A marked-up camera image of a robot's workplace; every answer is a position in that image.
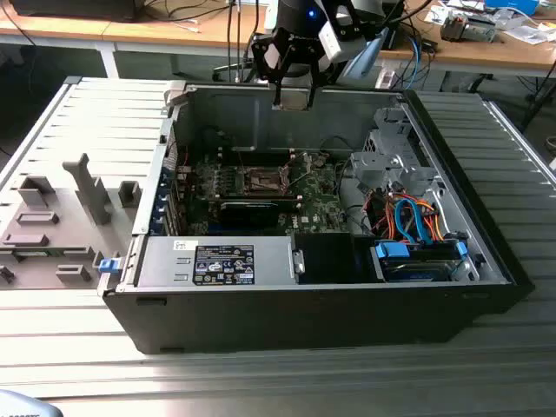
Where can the CPU socket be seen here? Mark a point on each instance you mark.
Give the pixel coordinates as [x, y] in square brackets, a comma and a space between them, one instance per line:
[265, 180]

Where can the white papers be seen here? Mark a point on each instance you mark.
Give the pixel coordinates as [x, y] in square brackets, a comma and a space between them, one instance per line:
[527, 34]

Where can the blue plastic latch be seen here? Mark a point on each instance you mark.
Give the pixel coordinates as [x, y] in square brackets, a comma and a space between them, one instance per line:
[108, 266]

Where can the silver power supply unit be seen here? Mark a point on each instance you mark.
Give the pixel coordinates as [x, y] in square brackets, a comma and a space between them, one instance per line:
[169, 265]

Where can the white power adapter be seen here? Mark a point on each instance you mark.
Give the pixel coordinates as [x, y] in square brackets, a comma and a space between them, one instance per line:
[385, 79]

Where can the black flat device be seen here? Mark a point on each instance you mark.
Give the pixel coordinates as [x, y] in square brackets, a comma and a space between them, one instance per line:
[74, 8]

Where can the hard disk drive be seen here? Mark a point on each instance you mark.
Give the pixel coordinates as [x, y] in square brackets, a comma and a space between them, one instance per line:
[417, 271]

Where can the silver CPU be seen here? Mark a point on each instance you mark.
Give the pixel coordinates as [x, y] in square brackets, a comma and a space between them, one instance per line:
[294, 99]

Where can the green motherboard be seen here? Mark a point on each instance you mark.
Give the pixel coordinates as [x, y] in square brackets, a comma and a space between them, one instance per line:
[321, 204]

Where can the grey parts rack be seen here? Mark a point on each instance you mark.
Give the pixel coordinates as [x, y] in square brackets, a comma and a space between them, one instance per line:
[39, 280]

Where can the blue disk carrier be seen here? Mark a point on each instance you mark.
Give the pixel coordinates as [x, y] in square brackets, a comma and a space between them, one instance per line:
[391, 251]

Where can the black PC case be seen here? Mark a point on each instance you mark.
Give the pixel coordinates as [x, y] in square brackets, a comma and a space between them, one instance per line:
[304, 321]

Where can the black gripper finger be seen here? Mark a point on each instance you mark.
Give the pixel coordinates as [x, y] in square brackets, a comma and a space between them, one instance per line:
[315, 65]
[267, 76]

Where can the silver metal drive cage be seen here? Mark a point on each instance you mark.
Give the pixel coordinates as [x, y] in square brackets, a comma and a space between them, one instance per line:
[373, 167]

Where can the blue box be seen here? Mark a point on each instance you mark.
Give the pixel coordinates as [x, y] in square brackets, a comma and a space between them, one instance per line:
[512, 5]

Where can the black box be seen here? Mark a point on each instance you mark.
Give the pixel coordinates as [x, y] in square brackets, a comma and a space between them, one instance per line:
[395, 37]

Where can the metal locking lever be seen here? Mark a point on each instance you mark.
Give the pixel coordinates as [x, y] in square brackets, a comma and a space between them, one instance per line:
[237, 152]

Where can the black graphics card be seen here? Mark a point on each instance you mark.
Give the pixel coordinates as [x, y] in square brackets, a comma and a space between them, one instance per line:
[247, 215]

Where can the wooden desk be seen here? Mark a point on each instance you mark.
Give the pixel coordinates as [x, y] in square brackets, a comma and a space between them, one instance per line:
[478, 54]
[65, 30]

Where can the silver optical drive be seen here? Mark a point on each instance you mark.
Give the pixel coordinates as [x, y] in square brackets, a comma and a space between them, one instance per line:
[481, 30]

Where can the copper CPU cooler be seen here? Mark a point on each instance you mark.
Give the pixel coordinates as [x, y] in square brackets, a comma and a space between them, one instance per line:
[452, 27]

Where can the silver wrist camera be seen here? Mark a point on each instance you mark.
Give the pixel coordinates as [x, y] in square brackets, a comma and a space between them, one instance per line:
[343, 37]

